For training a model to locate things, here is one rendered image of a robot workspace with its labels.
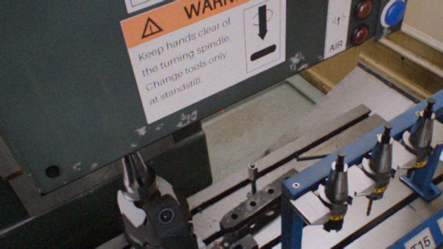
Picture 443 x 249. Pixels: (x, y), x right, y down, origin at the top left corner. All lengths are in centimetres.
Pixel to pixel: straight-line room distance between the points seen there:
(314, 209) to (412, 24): 86
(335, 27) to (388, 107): 117
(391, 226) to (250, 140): 79
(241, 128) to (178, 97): 148
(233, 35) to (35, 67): 17
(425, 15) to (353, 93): 39
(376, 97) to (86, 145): 138
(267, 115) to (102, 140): 157
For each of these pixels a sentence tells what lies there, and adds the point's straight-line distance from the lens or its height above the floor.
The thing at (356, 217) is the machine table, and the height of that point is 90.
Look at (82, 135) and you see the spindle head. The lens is 39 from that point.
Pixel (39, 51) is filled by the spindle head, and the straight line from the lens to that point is 34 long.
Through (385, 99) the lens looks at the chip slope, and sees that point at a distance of 168.
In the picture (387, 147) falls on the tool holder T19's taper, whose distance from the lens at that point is 86.
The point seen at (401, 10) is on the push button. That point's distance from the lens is 56.
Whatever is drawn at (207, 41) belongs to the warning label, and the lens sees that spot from 40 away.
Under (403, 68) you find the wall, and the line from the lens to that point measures 164.
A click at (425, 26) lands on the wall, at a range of 152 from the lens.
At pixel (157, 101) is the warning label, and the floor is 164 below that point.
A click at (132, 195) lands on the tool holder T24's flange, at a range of 75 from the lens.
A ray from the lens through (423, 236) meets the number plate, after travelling 118.
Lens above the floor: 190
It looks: 43 degrees down
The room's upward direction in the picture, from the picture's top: 7 degrees counter-clockwise
